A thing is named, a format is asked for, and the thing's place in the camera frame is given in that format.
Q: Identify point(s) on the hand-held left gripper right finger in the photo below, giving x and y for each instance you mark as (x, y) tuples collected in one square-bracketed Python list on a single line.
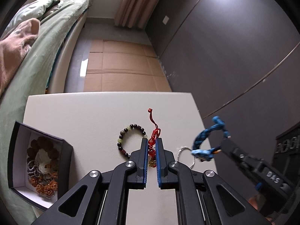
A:
[(160, 164)]

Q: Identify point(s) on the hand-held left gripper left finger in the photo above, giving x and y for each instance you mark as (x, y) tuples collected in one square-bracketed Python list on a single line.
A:
[(145, 164)]

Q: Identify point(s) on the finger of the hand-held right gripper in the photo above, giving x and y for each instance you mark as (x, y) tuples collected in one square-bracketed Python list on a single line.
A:
[(236, 153)]

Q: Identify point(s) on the black cardboard box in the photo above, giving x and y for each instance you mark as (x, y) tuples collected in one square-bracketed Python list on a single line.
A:
[(63, 159)]

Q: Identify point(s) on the person's right hand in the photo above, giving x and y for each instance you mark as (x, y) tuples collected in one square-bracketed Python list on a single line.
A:
[(255, 203)]

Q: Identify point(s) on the black printed box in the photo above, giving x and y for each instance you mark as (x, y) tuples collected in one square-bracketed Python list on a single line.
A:
[(287, 152)]

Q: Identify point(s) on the flattened cardboard sheet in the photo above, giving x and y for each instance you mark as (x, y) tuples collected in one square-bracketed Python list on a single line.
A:
[(121, 70)]

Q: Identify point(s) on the grey wardrobe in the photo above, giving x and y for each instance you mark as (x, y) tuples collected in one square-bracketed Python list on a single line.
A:
[(222, 51)]

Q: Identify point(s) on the bed with green sheet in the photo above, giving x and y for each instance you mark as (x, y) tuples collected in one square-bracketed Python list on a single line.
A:
[(35, 70)]

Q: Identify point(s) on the pink curtain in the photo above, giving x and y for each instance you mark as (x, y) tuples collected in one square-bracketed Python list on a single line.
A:
[(138, 2)]

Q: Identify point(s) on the pink fleece blanket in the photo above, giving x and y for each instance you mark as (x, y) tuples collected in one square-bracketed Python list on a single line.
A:
[(11, 51)]

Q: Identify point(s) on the light green quilt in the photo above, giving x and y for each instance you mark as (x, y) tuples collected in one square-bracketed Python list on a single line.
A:
[(37, 4)]

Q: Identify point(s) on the white wall socket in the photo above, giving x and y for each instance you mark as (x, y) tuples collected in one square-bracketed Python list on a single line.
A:
[(166, 20)]

